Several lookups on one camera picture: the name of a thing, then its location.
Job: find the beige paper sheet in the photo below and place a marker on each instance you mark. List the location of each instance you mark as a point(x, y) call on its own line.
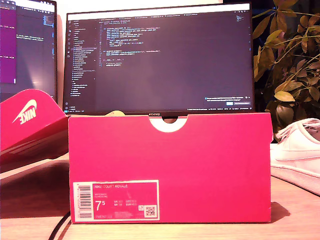
point(115, 113)

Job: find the red Nike shoebox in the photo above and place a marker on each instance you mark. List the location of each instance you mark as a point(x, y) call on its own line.
point(200, 170)

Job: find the red shoebox lid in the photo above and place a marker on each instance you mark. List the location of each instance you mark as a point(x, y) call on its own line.
point(37, 130)

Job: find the monitor with purple window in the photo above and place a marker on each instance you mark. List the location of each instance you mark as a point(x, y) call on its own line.
point(30, 62)

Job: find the green leafy plant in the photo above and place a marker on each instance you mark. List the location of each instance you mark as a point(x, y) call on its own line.
point(283, 96)

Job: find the white sneaker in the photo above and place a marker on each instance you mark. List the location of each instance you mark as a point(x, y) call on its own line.
point(295, 155)

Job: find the black Huawei computer monitor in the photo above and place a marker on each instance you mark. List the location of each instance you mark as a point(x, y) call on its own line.
point(175, 75)

